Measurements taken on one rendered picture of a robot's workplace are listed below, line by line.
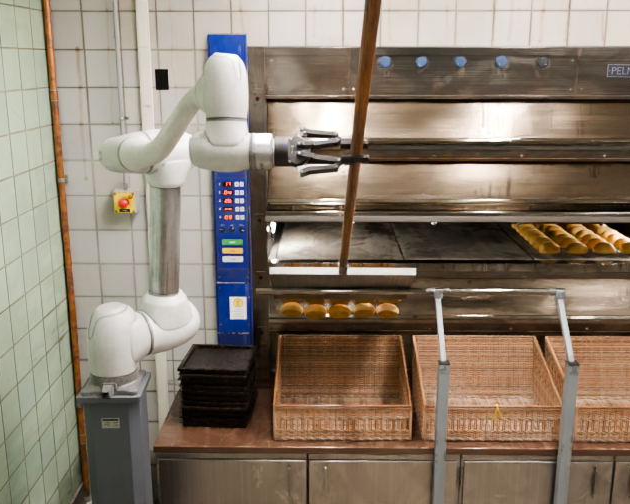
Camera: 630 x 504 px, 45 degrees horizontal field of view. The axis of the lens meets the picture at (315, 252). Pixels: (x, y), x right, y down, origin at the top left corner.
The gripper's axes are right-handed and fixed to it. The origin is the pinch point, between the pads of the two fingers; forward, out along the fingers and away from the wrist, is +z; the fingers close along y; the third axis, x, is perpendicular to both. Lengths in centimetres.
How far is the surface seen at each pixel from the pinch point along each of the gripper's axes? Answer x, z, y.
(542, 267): -147, 90, -16
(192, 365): -139, -61, 30
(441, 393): -115, 38, 44
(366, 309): -145, 12, 4
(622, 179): -127, 121, -49
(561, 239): -173, 108, -38
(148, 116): -112, -81, -70
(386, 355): -165, 22, 20
